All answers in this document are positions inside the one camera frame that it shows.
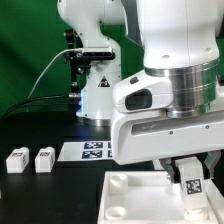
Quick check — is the white square tabletop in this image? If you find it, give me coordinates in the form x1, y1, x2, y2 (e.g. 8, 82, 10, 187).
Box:
97, 171, 224, 224

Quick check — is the white tag sheet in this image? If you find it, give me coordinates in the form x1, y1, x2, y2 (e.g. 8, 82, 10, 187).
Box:
58, 141, 112, 162

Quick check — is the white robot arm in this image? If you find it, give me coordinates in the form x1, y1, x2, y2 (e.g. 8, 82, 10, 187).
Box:
57, 0, 224, 170

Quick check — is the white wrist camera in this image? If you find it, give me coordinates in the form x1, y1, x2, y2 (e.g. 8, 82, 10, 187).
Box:
112, 70, 174, 113

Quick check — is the black camera stand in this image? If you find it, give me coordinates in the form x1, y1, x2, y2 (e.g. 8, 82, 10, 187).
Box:
62, 28, 116, 113

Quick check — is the white cable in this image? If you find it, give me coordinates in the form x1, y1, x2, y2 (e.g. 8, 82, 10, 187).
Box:
27, 48, 84, 100

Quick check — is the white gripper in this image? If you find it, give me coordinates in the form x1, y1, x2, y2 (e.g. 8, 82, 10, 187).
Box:
111, 110, 224, 182

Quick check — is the black cable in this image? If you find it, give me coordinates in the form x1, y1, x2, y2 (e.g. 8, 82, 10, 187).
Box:
0, 94, 81, 121

